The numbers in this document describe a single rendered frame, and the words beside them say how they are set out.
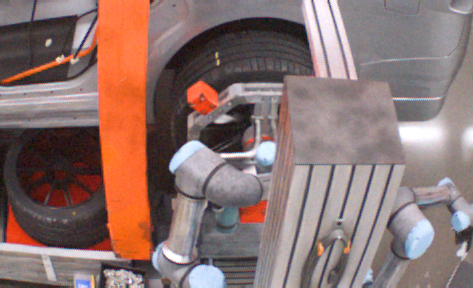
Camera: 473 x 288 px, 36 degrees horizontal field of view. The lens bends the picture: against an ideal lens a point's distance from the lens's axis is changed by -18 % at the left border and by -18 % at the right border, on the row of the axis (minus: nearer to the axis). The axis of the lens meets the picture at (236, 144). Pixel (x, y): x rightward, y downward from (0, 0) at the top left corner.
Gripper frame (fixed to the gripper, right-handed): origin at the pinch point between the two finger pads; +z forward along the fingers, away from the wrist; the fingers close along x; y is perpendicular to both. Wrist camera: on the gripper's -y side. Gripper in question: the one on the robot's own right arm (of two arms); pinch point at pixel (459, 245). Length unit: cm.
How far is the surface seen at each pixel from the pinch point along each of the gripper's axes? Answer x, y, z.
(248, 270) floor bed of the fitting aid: -56, 64, 97
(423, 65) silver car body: -86, -5, -8
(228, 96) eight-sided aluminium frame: -75, 82, -4
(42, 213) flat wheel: -67, 161, 58
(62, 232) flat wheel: -61, 151, 64
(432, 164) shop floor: -109, -55, 103
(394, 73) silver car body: -87, 9, -2
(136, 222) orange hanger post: -42, 118, 25
